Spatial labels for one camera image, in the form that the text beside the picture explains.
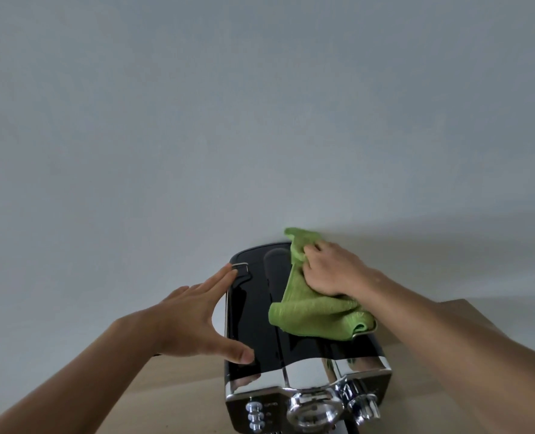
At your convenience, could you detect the person's left forearm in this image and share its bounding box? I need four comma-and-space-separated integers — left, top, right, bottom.
0, 307, 165, 434

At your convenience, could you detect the person's left hand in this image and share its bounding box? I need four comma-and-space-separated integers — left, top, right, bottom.
150, 263, 255, 365

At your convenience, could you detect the person's right hand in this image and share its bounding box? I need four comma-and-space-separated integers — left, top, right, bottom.
303, 241, 379, 298

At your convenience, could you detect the green microfiber cloth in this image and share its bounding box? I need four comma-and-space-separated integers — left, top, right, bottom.
268, 228, 377, 341

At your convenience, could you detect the black chrome espresso machine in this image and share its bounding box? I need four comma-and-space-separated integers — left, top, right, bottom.
223, 241, 393, 434

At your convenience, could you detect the person's right forearm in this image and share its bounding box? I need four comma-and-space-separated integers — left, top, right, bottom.
357, 272, 535, 434

